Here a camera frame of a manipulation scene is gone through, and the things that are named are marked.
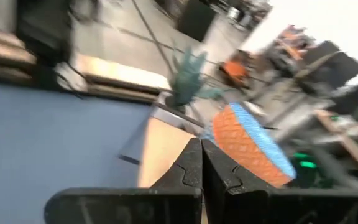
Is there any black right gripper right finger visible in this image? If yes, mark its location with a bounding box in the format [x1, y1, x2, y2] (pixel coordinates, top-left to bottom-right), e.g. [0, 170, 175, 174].
[201, 139, 358, 224]

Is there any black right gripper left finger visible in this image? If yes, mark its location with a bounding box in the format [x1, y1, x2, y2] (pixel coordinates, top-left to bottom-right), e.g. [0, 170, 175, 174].
[44, 138, 203, 224]

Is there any orange white patterned bowl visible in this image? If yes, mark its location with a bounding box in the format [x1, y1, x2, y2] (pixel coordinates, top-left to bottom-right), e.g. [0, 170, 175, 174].
[211, 104, 293, 189]

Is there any blue white patterned bowl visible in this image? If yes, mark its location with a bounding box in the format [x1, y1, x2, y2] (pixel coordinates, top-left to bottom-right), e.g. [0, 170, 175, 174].
[197, 101, 298, 181]

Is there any blue table mat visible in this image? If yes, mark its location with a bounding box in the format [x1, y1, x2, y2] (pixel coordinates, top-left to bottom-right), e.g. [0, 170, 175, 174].
[0, 81, 155, 224]

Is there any light wood table border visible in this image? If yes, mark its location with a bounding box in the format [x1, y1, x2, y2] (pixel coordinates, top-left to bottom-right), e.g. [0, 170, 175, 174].
[0, 24, 172, 94]

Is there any potted snake plant white pot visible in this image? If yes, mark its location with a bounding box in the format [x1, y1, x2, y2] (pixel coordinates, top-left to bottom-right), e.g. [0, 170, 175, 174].
[165, 45, 225, 110]

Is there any black perforated floor mat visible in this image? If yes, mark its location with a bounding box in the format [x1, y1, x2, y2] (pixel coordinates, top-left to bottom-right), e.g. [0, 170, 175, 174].
[176, 0, 218, 43]

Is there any silver corner bracket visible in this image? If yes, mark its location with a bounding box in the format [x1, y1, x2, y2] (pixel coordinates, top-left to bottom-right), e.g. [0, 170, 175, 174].
[56, 62, 89, 93]

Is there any orange yellow cable connector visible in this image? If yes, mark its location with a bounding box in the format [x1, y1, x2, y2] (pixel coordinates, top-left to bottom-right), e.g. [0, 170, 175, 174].
[219, 58, 250, 86]

